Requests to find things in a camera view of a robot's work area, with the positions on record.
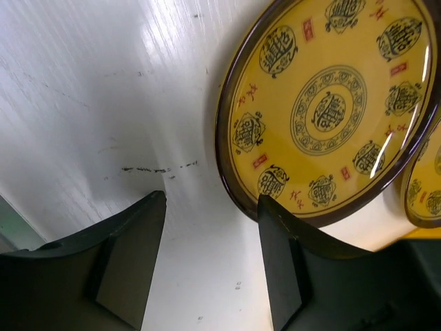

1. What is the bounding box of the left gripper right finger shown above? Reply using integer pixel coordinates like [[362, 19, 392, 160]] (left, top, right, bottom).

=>
[[257, 195, 440, 330]]

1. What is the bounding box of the yellow patterned plate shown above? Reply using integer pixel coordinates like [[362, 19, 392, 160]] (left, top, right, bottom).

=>
[[215, 1, 440, 227], [401, 119, 440, 229]]

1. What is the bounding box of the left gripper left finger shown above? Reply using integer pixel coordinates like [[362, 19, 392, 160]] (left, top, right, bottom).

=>
[[1, 190, 167, 330]]

